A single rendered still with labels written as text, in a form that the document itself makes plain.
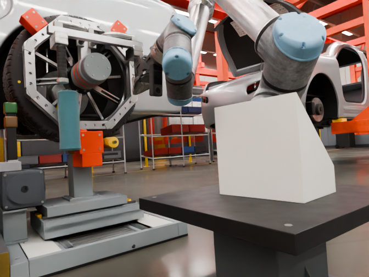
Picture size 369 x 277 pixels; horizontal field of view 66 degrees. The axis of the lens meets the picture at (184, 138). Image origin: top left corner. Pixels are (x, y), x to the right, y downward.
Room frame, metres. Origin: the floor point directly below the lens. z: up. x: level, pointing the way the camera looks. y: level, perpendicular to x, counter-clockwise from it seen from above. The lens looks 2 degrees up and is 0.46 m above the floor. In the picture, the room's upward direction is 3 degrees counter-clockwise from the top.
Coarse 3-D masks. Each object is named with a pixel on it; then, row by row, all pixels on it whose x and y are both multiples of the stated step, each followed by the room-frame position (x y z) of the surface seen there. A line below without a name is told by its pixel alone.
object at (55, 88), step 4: (52, 72) 1.82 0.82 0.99; (56, 72) 1.83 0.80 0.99; (44, 76) 1.79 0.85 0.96; (48, 76) 1.81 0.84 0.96; (52, 76) 1.82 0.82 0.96; (56, 76) 1.83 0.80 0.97; (48, 88) 1.80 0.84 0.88; (52, 88) 1.81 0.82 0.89; (56, 88) 1.79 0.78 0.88; (60, 88) 1.80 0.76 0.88; (48, 92) 1.80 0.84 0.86; (52, 92) 1.79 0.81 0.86; (56, 92) 1.79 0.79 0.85; (48, 96) 1.80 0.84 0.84; (52, 96) 1.80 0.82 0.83; (56, 96) 1.79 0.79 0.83; (84, 96) 1.94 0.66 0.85; (48, 100) 1.80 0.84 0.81; (52, 100) 1.81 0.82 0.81; (84, 100) 1.94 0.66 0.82; (56, 104) 1.83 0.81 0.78; (84, 104) 1.94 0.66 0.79; (84, 108) 1.93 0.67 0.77; (80, 112) 1.92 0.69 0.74
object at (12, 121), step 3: (6, 117) 1.00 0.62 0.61; (9, 117) 1.00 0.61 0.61; (12, 117) 1.01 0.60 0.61; (15, 117) 1.01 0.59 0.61; (6, 120) 1.00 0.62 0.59; (9, 120) 1.00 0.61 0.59; (12, 120) 1.01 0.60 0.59; (15, 120) 1.01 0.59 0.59; (6, 123) 1.00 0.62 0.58; (9, 123) 1.00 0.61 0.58; (12, 123) 1.01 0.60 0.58; (15, 123) 1.01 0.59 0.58; (6, 126) 1.00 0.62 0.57; (9, 126) 1.00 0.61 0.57; (12, 126) 1.01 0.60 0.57; (15, 126) 1.01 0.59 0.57
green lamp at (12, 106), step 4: (4, 104) 0.99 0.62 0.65; (8, 104) 1.00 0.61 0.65; (12, 104) 1.01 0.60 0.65; (16, 104) 1.02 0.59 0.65; (4, 108) 0.99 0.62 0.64; (8, 108) 1.00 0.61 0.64; (12, 108) 1.01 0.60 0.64; (16, 108) 1.02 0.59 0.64; (4, 112) 1.00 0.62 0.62; (8, 112) 1.00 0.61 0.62; (12, 112) 1.01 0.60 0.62; (16, 112) 1.02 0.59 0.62
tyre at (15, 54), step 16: (48, 16) 1.38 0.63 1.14; (80, 16) 1.48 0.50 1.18; (16, 48) 1.29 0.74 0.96; (16, 64) 1.29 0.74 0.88; (16, 80) 1.29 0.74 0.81; (16, 96) 1.29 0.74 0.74; (32, 112) 1.32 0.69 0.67; (128, 112) 1.62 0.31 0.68; (32, 128) 1.43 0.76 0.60; (48, 128) 1.36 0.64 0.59
